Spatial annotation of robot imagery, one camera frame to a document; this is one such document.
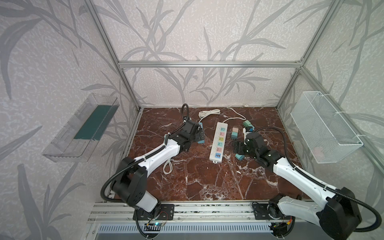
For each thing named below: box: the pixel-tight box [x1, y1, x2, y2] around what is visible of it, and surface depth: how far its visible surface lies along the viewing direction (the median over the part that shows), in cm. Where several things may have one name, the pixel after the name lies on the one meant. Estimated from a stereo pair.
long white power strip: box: [209, 122, 229, 164], surface depth 98 cm
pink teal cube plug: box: [231, 127, 239, 140], surface depth 103 cm
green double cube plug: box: [243, 120, 255, 131], surface depth 110 cm
